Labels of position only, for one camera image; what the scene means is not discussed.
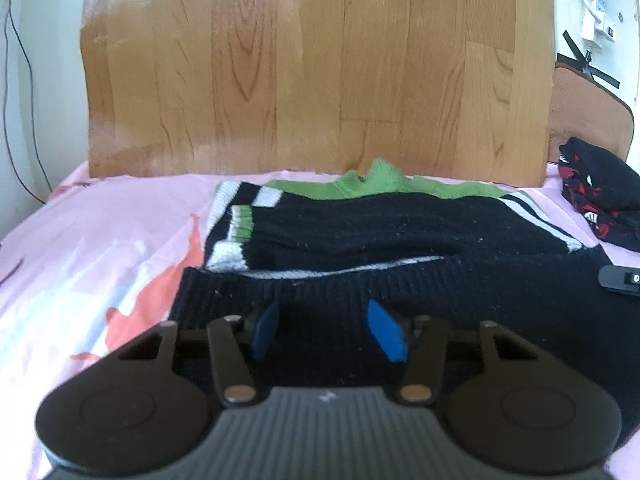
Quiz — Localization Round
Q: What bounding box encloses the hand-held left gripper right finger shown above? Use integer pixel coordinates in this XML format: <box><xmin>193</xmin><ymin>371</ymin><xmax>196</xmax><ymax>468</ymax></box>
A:
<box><xmin>366</xmin><ymin>298</ymin><xmax>540</xmax><ymax>405</ymax></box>

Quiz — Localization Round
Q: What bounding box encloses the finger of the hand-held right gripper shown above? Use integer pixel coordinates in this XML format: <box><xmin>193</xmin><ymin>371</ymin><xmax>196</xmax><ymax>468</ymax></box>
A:
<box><xmin>598</xmin><ymin>265</ymin><xmax>640</xmax><ymax>297</ymax></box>

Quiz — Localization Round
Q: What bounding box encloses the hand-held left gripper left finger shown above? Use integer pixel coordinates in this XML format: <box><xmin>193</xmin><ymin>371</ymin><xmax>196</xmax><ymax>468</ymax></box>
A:
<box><xmin>119</xmin><ymin>300</ymin><xmax>281</xmax><ymax>407</ymax></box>

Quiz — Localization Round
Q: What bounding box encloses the navy and green knit sweater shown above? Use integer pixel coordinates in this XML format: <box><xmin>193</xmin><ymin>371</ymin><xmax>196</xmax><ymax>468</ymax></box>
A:
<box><xmin>169</xmin><ymin>157</ymin><xmax>640</xmax><ymax>411</ymax></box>

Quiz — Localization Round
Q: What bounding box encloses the dark garment with red print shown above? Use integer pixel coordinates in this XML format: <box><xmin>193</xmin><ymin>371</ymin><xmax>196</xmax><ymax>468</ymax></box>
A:
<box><xmin>557</xmin><ymin>136</ymin><xmax>640</xmax><ymax>254</ymax></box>

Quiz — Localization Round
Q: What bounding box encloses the brown cushion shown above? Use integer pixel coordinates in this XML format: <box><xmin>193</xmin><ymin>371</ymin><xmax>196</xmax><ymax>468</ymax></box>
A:
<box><xmin>549</xmin><ymin>62</ymin><xmax>640</xmax><ymax>167</ymax></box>

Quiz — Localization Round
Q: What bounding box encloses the long black tape strip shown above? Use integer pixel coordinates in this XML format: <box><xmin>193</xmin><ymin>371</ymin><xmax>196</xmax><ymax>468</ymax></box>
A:
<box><xmin>556</xmin><ymin>54</ymin><xmax>621</xmax><ymax>88</ymax></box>

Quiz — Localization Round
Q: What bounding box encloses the short black tape strip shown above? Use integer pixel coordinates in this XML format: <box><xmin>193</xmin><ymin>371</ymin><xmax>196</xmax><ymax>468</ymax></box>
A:
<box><xmin>562</xmin><ymin>31</ymin><xmax>595</xmax><ymax>68</ymax></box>

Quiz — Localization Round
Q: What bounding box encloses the white power strip with charger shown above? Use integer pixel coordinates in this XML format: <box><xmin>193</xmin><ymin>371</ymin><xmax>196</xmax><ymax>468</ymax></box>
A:
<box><xmin>575</xmin><ymin>0</ymin><xmax>617</xmax><ymax>42</ymax></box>

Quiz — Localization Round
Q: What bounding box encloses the wooden headboard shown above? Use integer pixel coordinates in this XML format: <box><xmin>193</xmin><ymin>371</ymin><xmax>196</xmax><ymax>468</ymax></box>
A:
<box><xmin>80</xmin><ymin>0</ymin><xmax>557</xmax><ymax>187</ymax></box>

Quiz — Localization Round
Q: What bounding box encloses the thin black cable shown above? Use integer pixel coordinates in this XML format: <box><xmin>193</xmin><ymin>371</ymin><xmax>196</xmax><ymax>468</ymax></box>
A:
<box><xmin>0</xmin><ymin>0</ymin><xmax>51</xmax><ymax>206</ymax></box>

